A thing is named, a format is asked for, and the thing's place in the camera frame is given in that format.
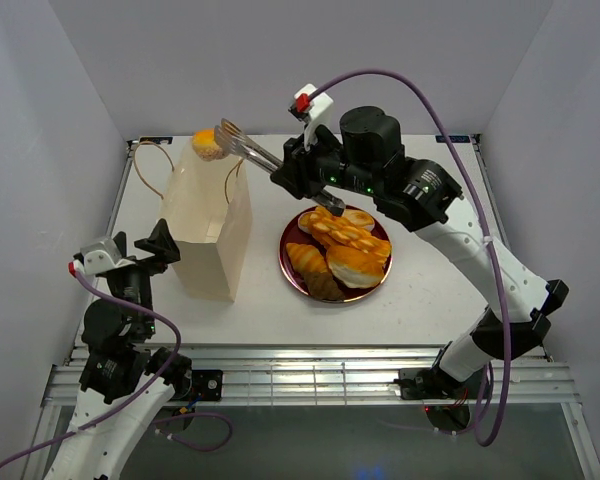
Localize long braided orange bread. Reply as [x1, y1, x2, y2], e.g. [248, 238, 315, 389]
[298, 206, 392, 264]

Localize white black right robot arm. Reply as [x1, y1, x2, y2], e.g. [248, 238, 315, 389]
[270, 106, 569, 397]

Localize dark brown croissant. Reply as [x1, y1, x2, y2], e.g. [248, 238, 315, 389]
[303, 271, 345, 302]

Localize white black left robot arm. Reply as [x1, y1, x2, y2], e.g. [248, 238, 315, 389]
[46, 219, 192, 479]

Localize blue label sticker left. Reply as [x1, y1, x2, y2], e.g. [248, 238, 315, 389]
[138, 136, 173, 146]

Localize white paper bag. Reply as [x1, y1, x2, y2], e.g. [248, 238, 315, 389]
[133, 145, 252, 302]

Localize large round orange bun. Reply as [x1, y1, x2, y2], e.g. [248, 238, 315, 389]
[326, 245, 385, 289]

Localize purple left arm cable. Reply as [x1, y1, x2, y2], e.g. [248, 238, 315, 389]
[0, 262, 234, 480]

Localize striped golden croissant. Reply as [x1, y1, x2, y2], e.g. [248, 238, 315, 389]
[285, 243, 329, 275]

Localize metal serving tongs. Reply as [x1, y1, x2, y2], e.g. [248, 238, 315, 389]
[214, 119, 345, 216]

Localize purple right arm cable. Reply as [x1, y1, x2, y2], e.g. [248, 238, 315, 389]
[309, 69, 511, 447]

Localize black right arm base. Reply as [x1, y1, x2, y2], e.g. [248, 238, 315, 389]
[393, 367, 462, 400]

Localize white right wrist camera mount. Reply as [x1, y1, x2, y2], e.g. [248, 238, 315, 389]
[289, 83, 334, 151]

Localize blue label sticker right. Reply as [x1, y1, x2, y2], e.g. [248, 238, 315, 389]
[435, 135, 471, 144]

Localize small round sugared bun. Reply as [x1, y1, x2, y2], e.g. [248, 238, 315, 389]
[191, 129, 228, 162]

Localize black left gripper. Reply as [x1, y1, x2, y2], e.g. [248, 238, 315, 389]
[113, 217, 180, 335]

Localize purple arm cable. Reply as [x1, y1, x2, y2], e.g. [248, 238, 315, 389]
[309, 69, 511, 447]
[0, 262, 234, 480]

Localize dark red round plate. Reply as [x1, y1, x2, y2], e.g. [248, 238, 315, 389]
[279, 208, 392, 304]

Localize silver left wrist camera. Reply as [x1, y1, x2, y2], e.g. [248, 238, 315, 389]
[68, 237, 124, 276]

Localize blue label sticker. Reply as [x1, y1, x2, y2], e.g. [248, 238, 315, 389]
[435, 135, 471, 144]
[138, 136, 173, 146]

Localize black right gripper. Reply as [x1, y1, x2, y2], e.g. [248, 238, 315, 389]
[268, 120, 378, 201]

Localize flat toasted white bread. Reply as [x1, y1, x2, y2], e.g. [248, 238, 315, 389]
[342, 208, 375, 232]

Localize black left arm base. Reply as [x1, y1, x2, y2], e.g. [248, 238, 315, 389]
[173, 369, 224, 403]

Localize aluminium front frame rail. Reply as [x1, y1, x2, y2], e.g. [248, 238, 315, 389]
[42, 344, 580, 407]

